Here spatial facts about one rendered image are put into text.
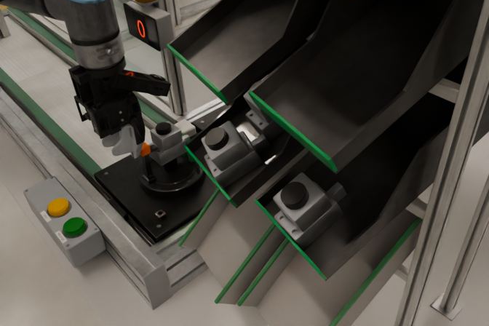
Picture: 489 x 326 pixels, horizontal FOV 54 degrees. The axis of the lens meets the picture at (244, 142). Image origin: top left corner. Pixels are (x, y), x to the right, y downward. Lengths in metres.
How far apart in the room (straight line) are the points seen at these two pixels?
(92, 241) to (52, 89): 0.65
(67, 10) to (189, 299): 0.54
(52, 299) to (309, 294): 0.52
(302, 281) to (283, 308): 0.05
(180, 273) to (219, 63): 0.47
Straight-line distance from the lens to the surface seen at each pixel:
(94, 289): 1.00
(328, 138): 0.45
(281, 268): 0.73
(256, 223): 0.76
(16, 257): 1.11
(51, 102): 1.43
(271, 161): 0.60
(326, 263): 0.56
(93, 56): 0.76
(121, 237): 0.93
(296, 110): 0.48
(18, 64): 1.69
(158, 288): 0.90
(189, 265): 0.92
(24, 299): 1.04
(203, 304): 0.93
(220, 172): 0.62
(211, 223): 0.81
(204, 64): 0.57
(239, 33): 0.59
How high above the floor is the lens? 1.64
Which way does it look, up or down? 39 degrees down
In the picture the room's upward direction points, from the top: 4 degrees counter-clockwise
